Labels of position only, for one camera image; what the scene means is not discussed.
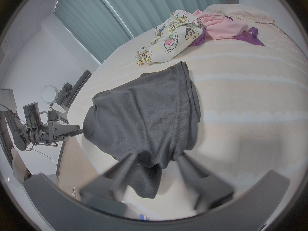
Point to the bed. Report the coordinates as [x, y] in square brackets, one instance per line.
[240, 92]

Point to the pale pink pillow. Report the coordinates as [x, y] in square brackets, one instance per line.
[240, 11]

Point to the pink garment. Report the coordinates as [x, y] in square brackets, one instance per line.
[221, 28]

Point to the round white lamp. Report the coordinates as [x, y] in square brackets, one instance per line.
[49, 94]

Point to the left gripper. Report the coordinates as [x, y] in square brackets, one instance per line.
[49, 132]

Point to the white printed pyjama top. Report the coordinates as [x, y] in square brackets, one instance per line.
[173, 40]

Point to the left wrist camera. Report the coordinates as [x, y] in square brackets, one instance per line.
[53, 116]

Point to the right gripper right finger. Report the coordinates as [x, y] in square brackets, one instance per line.
[204, 189]

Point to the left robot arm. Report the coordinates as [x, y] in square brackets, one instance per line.
[19, 131]

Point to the purple plastic bag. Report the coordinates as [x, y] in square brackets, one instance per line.
[250, 38]

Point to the black chest of drawers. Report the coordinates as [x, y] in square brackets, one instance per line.
[83, 84]

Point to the blue-green curtain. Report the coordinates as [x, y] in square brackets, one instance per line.
[156, 3]
[91, 25]

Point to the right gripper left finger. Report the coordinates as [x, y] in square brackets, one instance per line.
[115, 182]

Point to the black trousers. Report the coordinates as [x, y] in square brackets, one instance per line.
[144, 119]

